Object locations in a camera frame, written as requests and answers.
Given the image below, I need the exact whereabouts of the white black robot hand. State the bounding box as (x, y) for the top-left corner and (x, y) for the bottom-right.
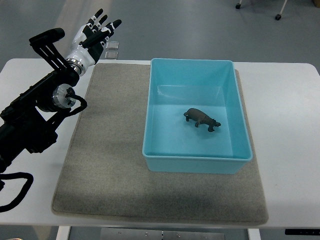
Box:
(66, 9), (122, 76)

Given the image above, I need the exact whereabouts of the brown toy hippo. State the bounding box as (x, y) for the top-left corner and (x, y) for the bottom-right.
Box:
(183, 108), (221, 132)

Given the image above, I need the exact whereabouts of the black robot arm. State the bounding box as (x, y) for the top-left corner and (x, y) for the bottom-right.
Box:
(0, 28), (88, 173)

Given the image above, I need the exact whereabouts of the blue plastic box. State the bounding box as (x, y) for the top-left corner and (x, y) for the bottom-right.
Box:
(142, 58), (253, 174)

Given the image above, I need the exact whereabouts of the lower clear floor plate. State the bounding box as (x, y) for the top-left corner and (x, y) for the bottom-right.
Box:
(104, 51), (119, 60)

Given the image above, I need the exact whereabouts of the clear floor plate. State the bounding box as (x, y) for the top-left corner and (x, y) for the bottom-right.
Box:
(104, 51), (119, 60)
(106, 41), (119, 50)

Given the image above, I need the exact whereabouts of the upper clear floor plate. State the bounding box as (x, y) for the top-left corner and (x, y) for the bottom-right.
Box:
(106, 41), (119, 50)

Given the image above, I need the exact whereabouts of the grey felt mat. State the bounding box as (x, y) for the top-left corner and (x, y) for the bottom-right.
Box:
(51, 63), (269, 226)

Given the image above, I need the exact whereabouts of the right cart caster wheel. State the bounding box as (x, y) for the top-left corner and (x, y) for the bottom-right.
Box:
(275, 14), (282, 21)

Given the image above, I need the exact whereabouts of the black table control panel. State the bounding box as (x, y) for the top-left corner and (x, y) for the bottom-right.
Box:
(284, 228), (320, 236)

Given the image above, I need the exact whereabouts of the black braided cable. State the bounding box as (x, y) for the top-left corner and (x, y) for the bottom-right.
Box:
(0, 171), (34, 213)

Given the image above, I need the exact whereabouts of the metal table base plate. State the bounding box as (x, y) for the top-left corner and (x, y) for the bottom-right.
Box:
(99, 227), (226, 240)

